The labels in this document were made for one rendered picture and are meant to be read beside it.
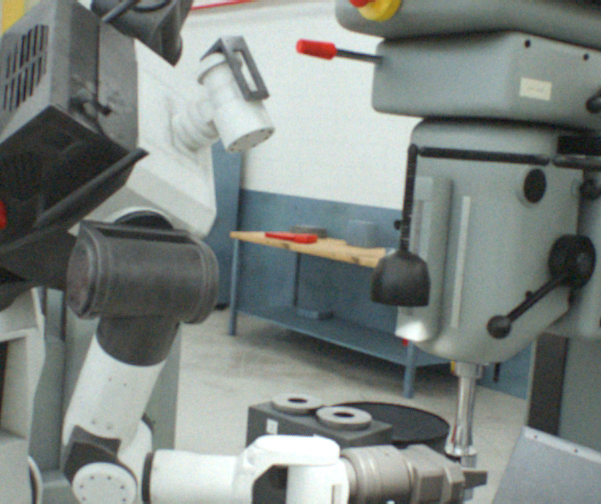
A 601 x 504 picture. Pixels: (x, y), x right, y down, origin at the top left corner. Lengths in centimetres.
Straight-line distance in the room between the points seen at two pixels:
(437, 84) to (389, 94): 8
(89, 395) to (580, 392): 87
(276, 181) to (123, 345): 744
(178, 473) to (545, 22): 71
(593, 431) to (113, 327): 90
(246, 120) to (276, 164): 737
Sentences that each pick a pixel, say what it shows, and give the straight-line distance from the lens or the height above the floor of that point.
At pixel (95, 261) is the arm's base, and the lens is 97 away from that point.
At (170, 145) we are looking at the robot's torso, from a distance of 112.
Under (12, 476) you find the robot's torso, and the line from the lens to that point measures 143.
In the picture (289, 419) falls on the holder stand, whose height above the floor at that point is 114.
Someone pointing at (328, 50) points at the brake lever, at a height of 170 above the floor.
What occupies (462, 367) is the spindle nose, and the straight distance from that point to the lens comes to 126.
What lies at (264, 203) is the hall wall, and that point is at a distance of 856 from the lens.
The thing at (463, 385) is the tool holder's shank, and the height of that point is 127.
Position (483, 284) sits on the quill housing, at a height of 142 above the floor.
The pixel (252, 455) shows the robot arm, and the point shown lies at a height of 118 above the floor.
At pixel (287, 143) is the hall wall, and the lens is 835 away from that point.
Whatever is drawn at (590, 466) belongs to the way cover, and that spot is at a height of 109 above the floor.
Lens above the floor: 156
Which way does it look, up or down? 6 degrees down
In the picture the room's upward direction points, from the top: 4 degrees clockwise
